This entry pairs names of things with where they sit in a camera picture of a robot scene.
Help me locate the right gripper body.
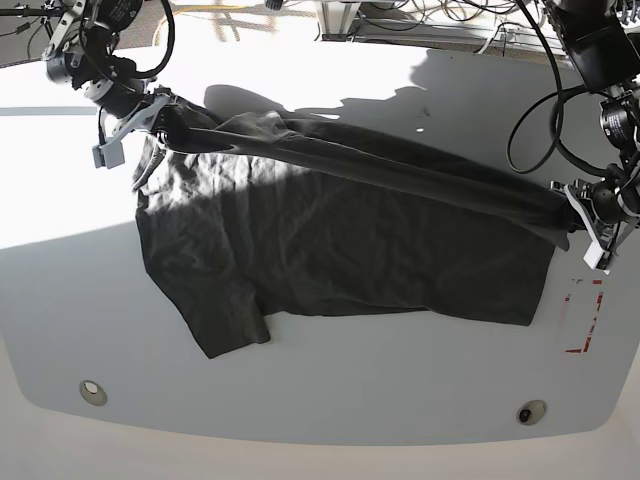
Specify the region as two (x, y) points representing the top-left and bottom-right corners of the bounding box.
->
(94, 84), (173, 146)

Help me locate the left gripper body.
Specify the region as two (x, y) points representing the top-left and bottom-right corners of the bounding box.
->
(550, 179), (639, 255)

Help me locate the dark grey T-shirt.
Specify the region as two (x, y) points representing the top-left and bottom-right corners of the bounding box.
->
(133, 111), (581, 358)

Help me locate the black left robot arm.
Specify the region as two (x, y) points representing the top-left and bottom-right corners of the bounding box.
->
(544, 1), (639, 261)

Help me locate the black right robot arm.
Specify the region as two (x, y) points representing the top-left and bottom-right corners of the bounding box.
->
(42, 1), (176, 145)

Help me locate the red tape rectangle marking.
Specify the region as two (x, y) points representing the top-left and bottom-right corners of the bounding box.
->
(557, 278), (605, 354)

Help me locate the black tripod stand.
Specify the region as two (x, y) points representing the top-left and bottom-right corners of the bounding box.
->
(1, 1), (67, 64)

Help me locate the right table grommet hole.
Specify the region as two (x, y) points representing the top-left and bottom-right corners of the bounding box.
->
(516, 399), (547, 426)

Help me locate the table grommet hole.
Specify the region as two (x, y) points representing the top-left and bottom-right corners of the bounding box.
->
(516, 399), (547, 426)
(79, 380), (108, 407)

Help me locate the left table grommet hole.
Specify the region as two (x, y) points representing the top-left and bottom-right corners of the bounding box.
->
(79, 380), (108, 407)

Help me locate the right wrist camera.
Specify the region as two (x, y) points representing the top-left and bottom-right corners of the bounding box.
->
(92, 141), (125, 169)

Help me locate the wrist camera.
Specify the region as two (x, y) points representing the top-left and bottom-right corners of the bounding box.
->
(92, 141), (125, 169)
(583, 242), (613, 275)

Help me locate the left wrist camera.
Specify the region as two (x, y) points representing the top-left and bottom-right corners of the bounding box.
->
(583, 242), (613, 275)

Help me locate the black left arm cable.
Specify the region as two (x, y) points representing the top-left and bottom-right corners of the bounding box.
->
(505, 84), (609, 176)

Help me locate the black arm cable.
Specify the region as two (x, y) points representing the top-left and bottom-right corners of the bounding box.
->
(107, 0), (177, 84)
(505, 84), (609, 176)

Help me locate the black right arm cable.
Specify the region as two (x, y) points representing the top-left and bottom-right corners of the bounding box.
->
(107, 0), (177, 84)

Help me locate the yellow cable on floor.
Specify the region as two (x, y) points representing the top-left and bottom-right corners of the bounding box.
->
(152, 2), (256, 47)

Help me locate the aluminium rail with cables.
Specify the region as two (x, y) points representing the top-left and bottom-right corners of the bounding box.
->
(357, 20), (544, 52)

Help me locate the aluminium frame post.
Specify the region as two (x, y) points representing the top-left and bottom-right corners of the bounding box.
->
(314, 1), (361, 41)

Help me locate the black cable bundle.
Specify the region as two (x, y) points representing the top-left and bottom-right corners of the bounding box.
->
(399, 0), (516, 24)

